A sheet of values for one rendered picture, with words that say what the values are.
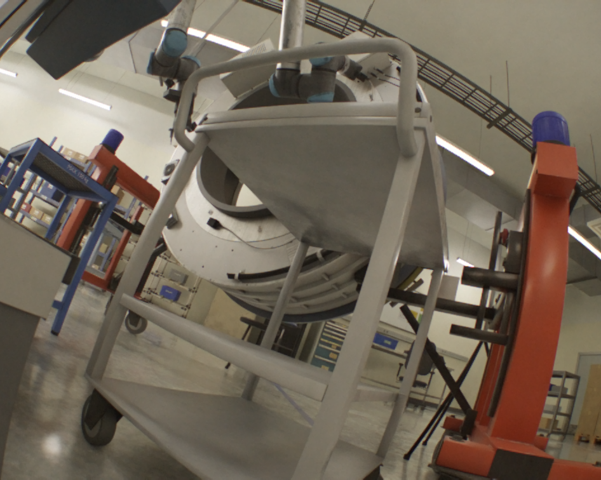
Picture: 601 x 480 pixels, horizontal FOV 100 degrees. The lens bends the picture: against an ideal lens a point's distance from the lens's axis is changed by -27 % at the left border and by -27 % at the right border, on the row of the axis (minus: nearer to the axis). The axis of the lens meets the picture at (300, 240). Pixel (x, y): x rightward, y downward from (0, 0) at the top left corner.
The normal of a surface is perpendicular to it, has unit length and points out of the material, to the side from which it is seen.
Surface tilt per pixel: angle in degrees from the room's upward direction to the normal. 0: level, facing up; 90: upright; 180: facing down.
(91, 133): 90
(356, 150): 180
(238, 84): 145
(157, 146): 90
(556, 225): 90
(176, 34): 95
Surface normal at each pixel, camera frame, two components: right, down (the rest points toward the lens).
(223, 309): 0.23, -0.24
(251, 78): 0.21, 0.82
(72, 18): -0.34, 0.89
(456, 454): -0.40, -0.43
